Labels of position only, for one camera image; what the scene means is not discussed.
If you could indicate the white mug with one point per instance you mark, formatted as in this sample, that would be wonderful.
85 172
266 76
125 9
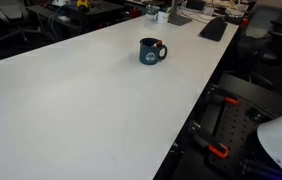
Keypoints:
162 17

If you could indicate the grey office chair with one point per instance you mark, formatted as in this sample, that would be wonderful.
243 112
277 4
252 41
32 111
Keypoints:
10 10
267 15

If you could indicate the black background desk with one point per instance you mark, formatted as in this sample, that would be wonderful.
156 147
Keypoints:
97 11

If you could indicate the black robot mount platform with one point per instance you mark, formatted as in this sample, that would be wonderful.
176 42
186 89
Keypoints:
247 88

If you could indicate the grey monitor stand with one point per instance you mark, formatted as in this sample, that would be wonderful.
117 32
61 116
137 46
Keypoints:
178 18

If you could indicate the dark teal ceramic mug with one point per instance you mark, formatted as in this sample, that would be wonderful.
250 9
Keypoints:
148 56

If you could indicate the black desk device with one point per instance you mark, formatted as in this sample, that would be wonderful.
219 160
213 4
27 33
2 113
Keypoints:
195 4

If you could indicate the orange capped marker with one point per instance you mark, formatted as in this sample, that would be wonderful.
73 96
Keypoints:
159 43

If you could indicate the black keyboard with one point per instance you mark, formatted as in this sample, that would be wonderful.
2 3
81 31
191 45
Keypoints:
214 30

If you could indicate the yellow tool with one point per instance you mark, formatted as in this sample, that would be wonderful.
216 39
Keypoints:
82 4

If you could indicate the pale green mug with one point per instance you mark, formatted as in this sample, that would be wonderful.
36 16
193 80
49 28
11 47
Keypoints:
151 12

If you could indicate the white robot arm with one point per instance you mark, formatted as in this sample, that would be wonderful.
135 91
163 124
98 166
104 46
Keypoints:
281 141

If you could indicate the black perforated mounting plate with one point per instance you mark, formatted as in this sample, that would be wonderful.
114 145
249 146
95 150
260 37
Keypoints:
236 125

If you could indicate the black office chair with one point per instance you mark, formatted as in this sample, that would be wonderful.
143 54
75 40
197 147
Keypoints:
281 50

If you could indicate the small red object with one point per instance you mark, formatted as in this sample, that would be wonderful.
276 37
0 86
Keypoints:
244 22

